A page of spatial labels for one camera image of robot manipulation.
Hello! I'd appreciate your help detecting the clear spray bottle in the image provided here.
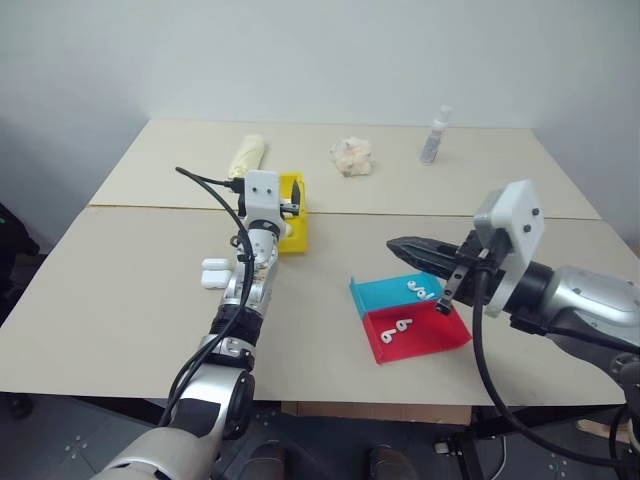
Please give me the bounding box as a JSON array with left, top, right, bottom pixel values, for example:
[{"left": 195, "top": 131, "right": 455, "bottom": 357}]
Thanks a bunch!
[{"left": 419, "top": 104, "right": 453, "bottom": 167}]

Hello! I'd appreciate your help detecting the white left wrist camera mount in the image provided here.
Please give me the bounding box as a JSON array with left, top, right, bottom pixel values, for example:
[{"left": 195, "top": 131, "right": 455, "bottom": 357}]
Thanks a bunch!
[{"left": 243, "top": 169, "right": 281, "bottom": 224}]

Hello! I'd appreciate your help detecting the yellow plastic bin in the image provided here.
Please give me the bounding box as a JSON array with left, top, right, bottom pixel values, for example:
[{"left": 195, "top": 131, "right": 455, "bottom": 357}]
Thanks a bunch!
[{"left": 276, "top": 171, "right": 311, "bottom": 256}]

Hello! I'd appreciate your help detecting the blue plastic tray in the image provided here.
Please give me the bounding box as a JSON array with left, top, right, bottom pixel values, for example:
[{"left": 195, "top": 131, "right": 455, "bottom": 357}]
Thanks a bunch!
[{"left": 348, "top": 272, "right": 446, "bottom": 322}]

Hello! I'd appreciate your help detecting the dark brown rounded shape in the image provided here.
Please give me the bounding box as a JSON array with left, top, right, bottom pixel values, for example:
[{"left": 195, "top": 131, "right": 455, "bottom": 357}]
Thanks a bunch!
[
  {"left": 369, "top": 444, "right": 417, "bottom": 480},
  {"left": 248, "top": 439, "right": 287, "bottom": 480}
]

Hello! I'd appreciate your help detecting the cream plastic bag roll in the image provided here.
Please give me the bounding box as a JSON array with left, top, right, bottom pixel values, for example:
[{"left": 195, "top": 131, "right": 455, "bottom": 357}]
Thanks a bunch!
[{"left": 228, "top": 134, "right": 268, "bottom": 183}]

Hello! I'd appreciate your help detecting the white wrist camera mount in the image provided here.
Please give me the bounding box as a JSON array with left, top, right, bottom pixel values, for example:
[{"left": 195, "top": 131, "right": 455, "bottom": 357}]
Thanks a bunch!
[
  {"left": 243, "top": 169, "right": 281, "bottom": 224},
  {"left": 472, "top": 178, "right": 545, "bottom": 320}
]

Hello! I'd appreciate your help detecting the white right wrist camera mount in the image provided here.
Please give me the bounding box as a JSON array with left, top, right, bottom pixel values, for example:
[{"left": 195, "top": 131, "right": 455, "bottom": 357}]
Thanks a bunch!
[{"left": 472, "top": 178, "right": 545, "bottom": 320}]

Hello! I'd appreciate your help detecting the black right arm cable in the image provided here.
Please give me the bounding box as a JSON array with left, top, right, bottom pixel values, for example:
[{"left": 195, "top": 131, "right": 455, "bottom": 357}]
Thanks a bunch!
[{"left": 471, "top": 248, "right": 640, "bottom": 469}]

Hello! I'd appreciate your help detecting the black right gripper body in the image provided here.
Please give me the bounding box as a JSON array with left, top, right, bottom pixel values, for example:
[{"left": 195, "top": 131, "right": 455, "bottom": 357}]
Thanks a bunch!
[{"left": 437, "top": 228, "right": 506, "bottom": 317}]

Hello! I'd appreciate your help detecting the black metal table frame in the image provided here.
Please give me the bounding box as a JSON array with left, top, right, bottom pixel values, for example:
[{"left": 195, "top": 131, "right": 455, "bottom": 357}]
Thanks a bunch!
[{"left": 9, "top": 394, "right": 629, "bottom": 480}]

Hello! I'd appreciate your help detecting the light wooden piece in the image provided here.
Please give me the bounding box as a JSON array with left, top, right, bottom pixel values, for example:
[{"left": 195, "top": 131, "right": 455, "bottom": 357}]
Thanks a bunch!
[{"left": 574, "top": 418, "right": 627, "bottom": 442}]

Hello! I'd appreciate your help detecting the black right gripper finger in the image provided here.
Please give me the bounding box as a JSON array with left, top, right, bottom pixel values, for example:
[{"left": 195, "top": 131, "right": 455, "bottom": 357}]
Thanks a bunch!
[
  {"left": 386, "top": 235, "right": 464, "bottom": 261},
  {"left": 392, "top": 248, "right": 459, "bottom": 283}
]

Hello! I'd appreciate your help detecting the thin white cable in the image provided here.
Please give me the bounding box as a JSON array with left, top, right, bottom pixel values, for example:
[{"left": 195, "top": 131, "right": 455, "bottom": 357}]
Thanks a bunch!
[{"left": 493, "top": 433, "right": 509, "bottom": 480}]

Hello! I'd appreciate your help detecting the red plastic tray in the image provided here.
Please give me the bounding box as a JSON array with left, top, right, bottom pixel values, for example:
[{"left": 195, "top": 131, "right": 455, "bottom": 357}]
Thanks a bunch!
[{"left": 360, "top": 301, "right": 473, "bottom": 367}]

